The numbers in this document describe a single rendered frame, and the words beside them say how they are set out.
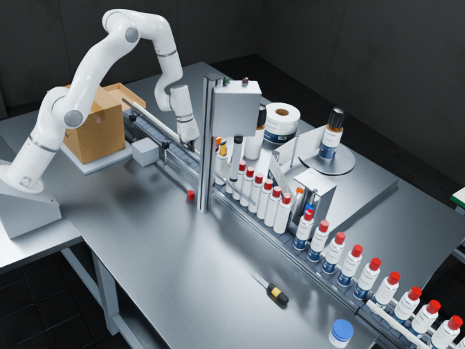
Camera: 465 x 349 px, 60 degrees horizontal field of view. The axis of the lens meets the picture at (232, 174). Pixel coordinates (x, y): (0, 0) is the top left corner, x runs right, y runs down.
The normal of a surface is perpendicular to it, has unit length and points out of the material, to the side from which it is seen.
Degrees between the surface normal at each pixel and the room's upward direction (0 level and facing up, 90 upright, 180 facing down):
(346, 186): 0
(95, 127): 90
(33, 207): 90
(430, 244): 0
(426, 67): 90
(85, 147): 90
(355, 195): 0
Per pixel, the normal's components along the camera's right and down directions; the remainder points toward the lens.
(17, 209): 0.62, 0.54
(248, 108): 0.13, 0.65
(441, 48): -0.81, 0.32
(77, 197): 0.09, -0.76
